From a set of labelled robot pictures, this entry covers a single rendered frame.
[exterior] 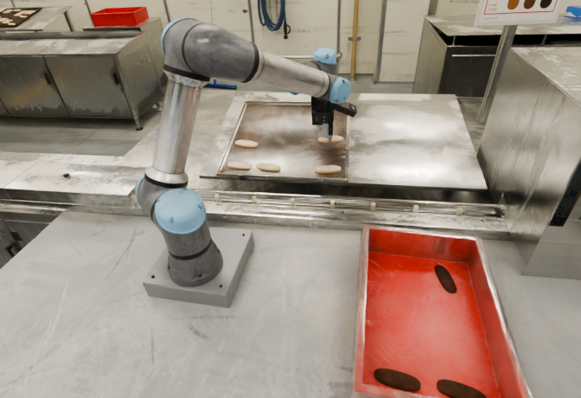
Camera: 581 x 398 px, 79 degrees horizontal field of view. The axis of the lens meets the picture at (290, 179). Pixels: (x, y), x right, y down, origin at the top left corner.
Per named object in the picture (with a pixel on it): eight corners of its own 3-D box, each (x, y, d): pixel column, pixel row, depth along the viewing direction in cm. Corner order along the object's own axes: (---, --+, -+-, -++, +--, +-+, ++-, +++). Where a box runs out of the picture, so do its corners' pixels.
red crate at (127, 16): (93, 26, 392) (89, 14, 385) (109, 20, 421) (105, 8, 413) (137, 25, 387) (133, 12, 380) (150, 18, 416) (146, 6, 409)
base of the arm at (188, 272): (205, 292, 92) (198, 267, 86) (157, 279, 96) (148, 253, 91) (232, 253, 103) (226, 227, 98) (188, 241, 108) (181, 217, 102)
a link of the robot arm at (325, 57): (306, 52, 115) (324, 43, 118) (307, 82, 122) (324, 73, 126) (322, 60, 110) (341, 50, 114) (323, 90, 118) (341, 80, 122)
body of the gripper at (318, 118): (311, 115, 137) (310, 87, 128) (334, 113, 136) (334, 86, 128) (312, 126, 131) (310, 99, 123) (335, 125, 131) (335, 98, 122)
